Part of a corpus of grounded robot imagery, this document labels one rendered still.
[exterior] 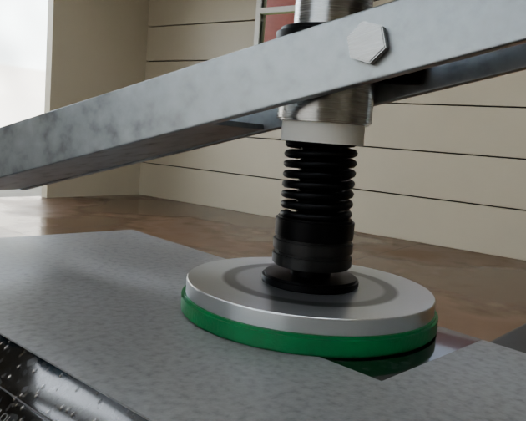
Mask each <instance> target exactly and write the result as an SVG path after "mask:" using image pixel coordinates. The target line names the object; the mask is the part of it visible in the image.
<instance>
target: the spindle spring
mask: <svg viewBox="0 0 526 421"><path fill-rule="evenodd" d="M286 146H287V147H290V148H295V149H289V150H286V151H285V153H284V154H285V156H287V157H289V158H295V159H300V158H322V159H341V161H330V160H285V161H284V166H285V167H290V168H298V169H299V168H309V169H340V171H314V170H284V172H283V175H284V176H285V177H287V178H295V179H308V180H339V182H312V181H298V180H283V181H282V185H283V186H284V187H286V188H293V189H303V190H338V192H306V191H297V190H283V191H282V192H281V195H282V196H283V197H285V198H288V199H294V200H282V201H281V206H282V207H283V208H286V209H284V210H281V211H280V215H281V216H285V217H289V218H293V219H298V220H304V221H326V222H334V221H345V220H347V219H350V218H351V217H352V212H351V211H350V210H349V209H351V208H352V207H353V203H352V201H351V200H349V199H351V198H352V197H353V196H354V193H353V191H352V190H350V189H351V188H353V187H354V186H355V182H354V181H353V180H351V178H353V177H355V175H356V172H355V170H352V168H354V167H355V166H356V165H357V162H356V161H355V160H354V159H351V158H354V157H356V156H357V154H358V153H357V151H356V150H354V149H350V148H352V147H355V145H335V144H324V143H313V142H302V141H291V140H286ZM301 147H326V148H342V150H304V149H301ZM296 200H318V201H336V200H337V203H306V202H296ZM288 209H292V210H301V211H336V213H328V214H321V213H304V212H294V211H290V210H288Z"/></svg>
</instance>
